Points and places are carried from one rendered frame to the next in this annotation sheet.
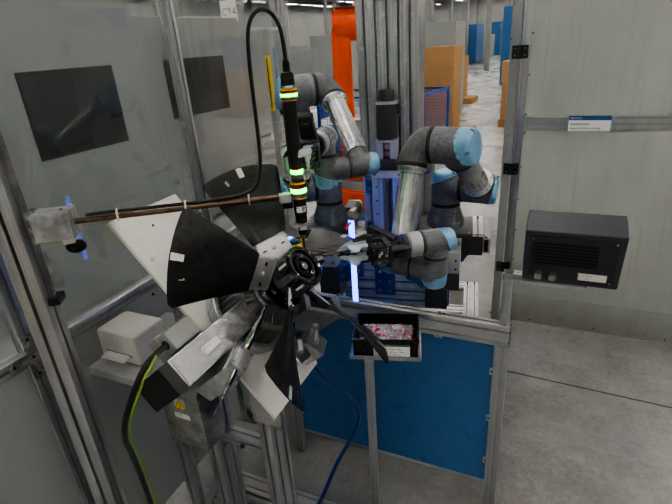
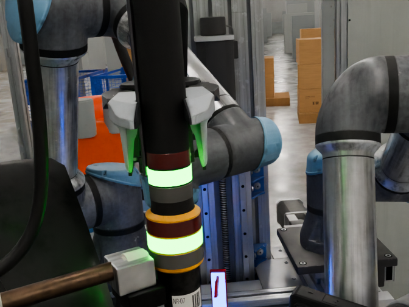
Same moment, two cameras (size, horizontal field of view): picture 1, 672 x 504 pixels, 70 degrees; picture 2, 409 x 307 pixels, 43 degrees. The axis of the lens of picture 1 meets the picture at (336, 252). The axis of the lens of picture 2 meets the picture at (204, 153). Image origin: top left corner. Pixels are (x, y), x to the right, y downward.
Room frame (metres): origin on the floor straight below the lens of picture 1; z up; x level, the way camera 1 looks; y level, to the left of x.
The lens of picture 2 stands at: (0.89, 0.19, 1.56)
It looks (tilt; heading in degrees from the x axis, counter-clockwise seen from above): 14 degrees down; 340
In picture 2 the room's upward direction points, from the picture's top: 4 degrees counter-clockwise
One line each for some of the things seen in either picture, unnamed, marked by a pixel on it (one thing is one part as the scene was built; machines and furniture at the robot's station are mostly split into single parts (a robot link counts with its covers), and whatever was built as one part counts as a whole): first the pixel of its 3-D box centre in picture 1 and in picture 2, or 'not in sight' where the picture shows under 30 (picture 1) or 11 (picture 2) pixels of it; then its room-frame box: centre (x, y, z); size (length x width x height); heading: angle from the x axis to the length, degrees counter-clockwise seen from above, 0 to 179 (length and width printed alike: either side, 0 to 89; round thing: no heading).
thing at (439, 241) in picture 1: (436, 241); not in sight; (1.36, -0.31, 1.17); 0.11 x 0.08 x 0.09; 101
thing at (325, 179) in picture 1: (330, 169); (179, 163); (1.53, 0.00, 1.38); 0.11 x 0.08 x 0.11; 106
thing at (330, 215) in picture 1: (330, 209); (120, 240); (2.00, 0.01, 1.09); 0.15 x 0.15 x 0.10
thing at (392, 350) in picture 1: (386, 334); not in sight; (1.36, -0.15, 0.85); 0.22 x 0.17 x 0.07; 80
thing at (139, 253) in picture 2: not in sight; (135, 264); (1.25, 0.12, 1.39); 0.02 x 0.02 x 0.02; 9
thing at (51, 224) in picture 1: (53, 223); not in sight; (1.16, 0.71, 1.39); 0.10 x 0.07 x 0.09; 99
